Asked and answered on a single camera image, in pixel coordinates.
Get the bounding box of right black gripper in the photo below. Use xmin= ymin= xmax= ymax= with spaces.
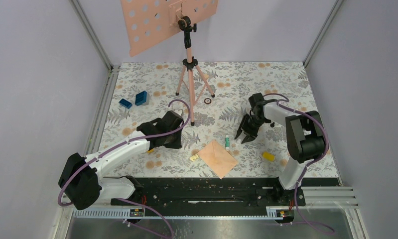
xmin=235 ymin=114 xmax=268 ymax=144

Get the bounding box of green white glue stick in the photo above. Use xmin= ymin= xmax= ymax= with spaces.
xmin=224 ymin=135 xmax=230 ymax=151

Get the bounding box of tan paper envelope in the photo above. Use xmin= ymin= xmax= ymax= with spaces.
xmin=197 ymin=140 xmax=238 ymax=179

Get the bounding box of pink perforated music stand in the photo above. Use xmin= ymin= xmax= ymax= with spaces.
xmin=120 ymin=0 xmax=218 ymax=126

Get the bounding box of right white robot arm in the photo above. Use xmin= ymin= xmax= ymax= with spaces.
xmin=235 ymin=93 xmax=329 ymax=205

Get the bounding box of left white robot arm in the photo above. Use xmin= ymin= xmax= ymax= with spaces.
xmin=58 ymin=111 xmax=184 ymax=210

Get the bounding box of cream chess knight piece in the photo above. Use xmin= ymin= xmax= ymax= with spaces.
xmin=189 ymin=154 xmax=199 ymax=162

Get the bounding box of yellow toy brick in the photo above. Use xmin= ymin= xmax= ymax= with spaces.
xmin=262 ymin=152 xmax=275 ymax=162

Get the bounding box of floral patterned table mat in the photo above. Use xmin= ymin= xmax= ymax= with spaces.
xmin=98 ymin=61 xmax=340 ymax=179

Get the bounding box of large blue toy brick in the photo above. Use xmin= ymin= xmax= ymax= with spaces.
xmin=135 ymin=91 xmax=149 ymax=106

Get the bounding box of small blue toy brick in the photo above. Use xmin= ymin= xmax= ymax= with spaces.
xmin=119 ymin=99 xmax=133 ymax=109

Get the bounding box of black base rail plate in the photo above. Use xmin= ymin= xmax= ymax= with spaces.
xmin=127 ymin=178 xmax=308 ymax=217

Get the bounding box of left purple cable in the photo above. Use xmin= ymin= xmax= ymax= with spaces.
xmin=57 ymin=99 xmax=191 ymax=239

